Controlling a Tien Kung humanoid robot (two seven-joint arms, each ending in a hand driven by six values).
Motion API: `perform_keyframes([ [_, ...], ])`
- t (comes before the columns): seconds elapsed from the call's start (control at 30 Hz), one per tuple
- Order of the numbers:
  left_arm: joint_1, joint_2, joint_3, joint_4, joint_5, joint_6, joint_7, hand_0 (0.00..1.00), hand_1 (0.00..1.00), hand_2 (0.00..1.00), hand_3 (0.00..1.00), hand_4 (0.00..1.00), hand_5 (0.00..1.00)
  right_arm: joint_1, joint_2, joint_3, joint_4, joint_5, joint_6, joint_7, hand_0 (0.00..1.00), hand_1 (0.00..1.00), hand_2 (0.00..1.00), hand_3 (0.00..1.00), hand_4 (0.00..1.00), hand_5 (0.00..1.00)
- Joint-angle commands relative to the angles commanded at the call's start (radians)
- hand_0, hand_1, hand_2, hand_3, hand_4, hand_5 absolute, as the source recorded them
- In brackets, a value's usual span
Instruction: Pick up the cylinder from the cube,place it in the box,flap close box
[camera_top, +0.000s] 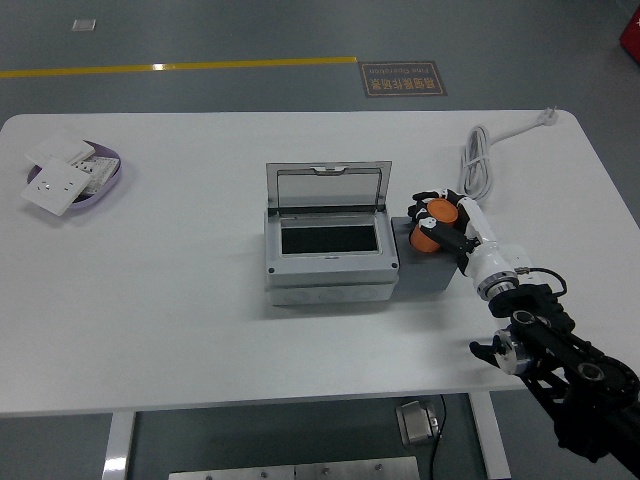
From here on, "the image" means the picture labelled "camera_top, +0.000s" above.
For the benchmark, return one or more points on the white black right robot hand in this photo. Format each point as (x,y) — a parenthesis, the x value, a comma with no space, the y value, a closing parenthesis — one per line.
(481,230)

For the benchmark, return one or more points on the orange cylinder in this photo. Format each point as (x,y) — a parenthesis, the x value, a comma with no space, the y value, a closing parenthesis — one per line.
(442,210)

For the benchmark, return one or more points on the grey electrical box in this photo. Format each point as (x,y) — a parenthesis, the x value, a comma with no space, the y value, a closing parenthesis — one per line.
(325,265)

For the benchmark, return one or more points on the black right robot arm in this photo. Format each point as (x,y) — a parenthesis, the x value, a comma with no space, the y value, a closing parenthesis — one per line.
(590,370)

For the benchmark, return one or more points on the grey cube block with hole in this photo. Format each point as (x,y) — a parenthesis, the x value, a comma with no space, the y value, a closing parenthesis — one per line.
(425,275)

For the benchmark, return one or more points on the brown floor sign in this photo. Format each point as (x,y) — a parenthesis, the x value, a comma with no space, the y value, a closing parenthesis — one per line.
(400,80)

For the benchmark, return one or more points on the grey metal foot pedal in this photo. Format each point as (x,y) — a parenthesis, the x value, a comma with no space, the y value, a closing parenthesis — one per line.
(415,422)

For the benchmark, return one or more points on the white table leg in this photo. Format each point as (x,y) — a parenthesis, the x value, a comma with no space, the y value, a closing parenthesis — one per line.
(117,450)
(490,440)

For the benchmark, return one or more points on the red object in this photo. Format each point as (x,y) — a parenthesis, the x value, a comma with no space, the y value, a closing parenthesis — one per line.
(631,35)

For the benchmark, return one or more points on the yellow floor tape line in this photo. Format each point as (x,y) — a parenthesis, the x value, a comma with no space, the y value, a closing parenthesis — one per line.
(200,65)

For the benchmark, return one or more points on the purple oval tray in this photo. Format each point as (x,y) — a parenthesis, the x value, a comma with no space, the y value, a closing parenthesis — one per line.
(102,195)

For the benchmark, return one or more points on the white multi-hole socket panel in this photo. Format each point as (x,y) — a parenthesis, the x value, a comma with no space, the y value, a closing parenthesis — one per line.
(102,167)

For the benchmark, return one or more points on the square metal floor cover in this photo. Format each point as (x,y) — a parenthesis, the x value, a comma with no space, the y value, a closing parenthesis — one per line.
(84,24)

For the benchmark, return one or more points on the grey metal base plate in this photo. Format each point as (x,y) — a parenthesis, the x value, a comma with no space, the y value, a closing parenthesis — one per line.
(300,472)

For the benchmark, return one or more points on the white wall socket panel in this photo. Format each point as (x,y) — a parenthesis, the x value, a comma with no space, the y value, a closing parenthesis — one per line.
(52,187)

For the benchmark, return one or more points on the white blank switch panel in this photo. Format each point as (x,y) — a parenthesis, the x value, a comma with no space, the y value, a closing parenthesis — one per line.
(55,147)

